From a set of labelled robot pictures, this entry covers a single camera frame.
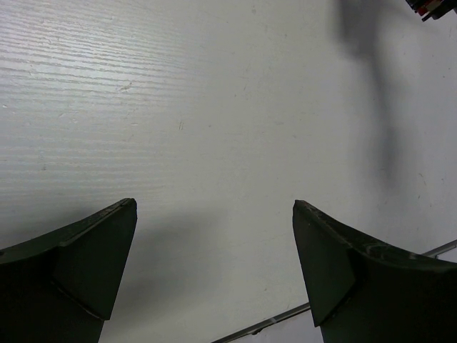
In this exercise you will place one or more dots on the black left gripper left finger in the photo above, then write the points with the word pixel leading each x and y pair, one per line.
pixel 62 286

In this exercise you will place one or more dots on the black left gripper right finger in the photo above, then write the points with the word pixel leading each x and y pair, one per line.
pixel 361 289

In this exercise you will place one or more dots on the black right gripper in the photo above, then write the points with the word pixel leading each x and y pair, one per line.
pixel 432 9

